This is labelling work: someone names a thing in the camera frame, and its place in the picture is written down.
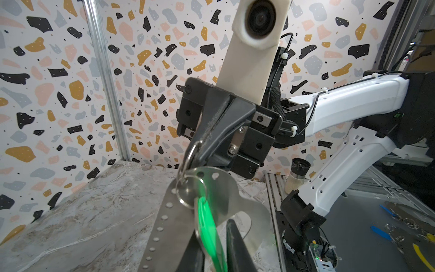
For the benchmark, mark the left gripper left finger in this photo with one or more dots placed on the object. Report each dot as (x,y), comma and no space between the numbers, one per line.
(193,259)

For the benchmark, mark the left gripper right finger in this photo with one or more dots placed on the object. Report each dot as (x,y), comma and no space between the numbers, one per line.
(238,257)

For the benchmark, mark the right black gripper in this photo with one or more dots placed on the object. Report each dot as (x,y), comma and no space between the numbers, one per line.
(225,130)

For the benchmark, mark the green capped key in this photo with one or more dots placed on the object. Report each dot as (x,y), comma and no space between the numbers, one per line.
(207,234)

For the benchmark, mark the silver split rings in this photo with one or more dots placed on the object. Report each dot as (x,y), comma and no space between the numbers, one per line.
(188,176)

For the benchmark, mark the metal keyring plate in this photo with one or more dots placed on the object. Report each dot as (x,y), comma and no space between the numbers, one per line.
(176,220)

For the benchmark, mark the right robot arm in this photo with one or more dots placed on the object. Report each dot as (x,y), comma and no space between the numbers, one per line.
(347,129)

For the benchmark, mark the blue handled tool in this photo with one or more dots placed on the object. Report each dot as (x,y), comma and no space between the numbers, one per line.
(381,233)

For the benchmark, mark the yellow handled tool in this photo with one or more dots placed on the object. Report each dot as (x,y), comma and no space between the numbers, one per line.
(422,259)

